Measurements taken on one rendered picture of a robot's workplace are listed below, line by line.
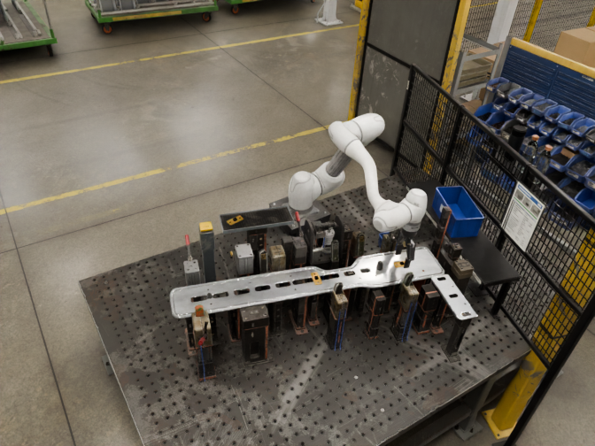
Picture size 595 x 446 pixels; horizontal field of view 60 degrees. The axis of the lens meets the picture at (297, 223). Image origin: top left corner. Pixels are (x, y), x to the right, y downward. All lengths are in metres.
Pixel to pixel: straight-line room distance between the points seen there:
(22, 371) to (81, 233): 1.34
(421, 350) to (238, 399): 0.95
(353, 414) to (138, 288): 1.35
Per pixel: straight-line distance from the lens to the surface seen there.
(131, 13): 8.84
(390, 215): 2.32
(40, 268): 4.37
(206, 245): 2.65
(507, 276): 2.80
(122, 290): 3.00
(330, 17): 9.45
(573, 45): 6.67
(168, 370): 2.61
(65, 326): 3.88
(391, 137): 5.37
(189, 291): 2.51
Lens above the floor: 2.80
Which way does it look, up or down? 39 degrees down
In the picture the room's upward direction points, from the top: 4 degrees clockwise
